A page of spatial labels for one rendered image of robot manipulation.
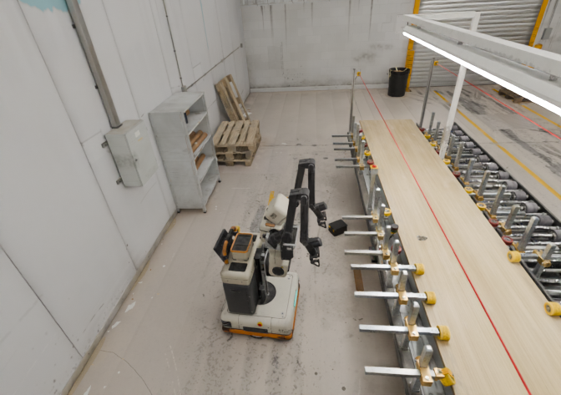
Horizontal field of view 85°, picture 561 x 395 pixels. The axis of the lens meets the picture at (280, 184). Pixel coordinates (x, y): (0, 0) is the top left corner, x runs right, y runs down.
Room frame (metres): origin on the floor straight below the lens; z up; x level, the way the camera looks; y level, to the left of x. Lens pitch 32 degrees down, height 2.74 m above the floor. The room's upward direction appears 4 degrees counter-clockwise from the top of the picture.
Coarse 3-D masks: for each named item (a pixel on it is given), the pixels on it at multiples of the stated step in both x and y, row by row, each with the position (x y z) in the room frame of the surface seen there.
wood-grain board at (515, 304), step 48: (384, 144) 3.73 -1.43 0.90; (384, 192) 2.63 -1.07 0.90; (432, 192) 2.56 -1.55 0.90; (432, 240) 1.88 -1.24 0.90; (480, 240) 1.85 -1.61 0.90; (432, 288) 1.41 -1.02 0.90; (480, 288) 1.38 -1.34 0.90; (528, 288) 1.35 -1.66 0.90; (480, 336) 1.04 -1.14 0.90; (528, 336) 1.02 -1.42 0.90; (480, 384) 0.78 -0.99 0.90; (528, 384) 0.77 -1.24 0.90
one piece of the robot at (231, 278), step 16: (256, 240) 2.13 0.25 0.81; (256, 256) 1.93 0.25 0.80; (224, 272) 1.77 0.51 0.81; (240, 272) 1.75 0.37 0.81; (256, 272) 1.89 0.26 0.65; (224, 288) 1.76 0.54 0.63; (240, 288) 1.72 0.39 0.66; (256, 288) 1.85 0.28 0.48; (240, 304) 1.73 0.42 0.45; (256, 304) 1.79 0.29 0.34
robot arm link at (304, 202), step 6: (306, 198) 1.61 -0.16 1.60; (306, 204) 1.61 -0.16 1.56; (306, 210) 1.64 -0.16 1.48; (306, 216) 1.64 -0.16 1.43; (306, 222) 1.64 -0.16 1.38; (306, 228) 1.64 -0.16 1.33; (300, 234) 1.64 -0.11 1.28; (306, 234) 1.63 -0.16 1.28; (300, 240) 1.64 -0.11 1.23; (306, 240) 1.63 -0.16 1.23
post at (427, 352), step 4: (424, 348) 0.88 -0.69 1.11; (428, 348) 0.87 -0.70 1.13; (424, 352) 0.87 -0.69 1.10; (428, 352) 0.85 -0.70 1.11; (420, 356) 0.89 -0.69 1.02; (424, 356) 0.86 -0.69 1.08; (428, 356) 0.85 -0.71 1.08; (420, 360) 0.88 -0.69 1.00; (424, 360) 0.86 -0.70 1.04; (428, 360) 0.85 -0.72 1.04; (420, 364) 0.87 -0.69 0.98; (424, 364) 0.85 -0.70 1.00; (416, 368) 0.89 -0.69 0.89; (412, 380) 0.88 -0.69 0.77; (416, 380) 0.86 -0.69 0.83; (412, 384) 0.87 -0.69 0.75; (416, 384) 0.86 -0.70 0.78; (420, 384) 0.85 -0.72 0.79; (412, 388) 0.86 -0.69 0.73; (416, 388) 0.85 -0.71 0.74
